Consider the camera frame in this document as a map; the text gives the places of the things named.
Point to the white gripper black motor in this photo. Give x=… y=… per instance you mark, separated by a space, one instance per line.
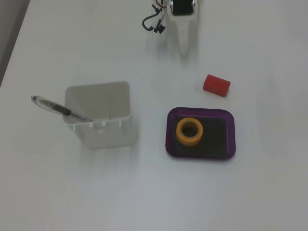
x=183 y=21

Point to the yellow tape roll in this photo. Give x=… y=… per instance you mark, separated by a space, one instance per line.
x=179 y=134

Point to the red plastic block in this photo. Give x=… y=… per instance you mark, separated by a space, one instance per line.
x=215 y=85

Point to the purple metal tray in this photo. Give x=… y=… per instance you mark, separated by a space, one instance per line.
x=216 y=137

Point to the white square pen holder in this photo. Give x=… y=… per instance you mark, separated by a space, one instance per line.
x=108 y=134

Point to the black ballpoint pen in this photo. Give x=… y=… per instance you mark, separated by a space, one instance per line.
x=53 y=105

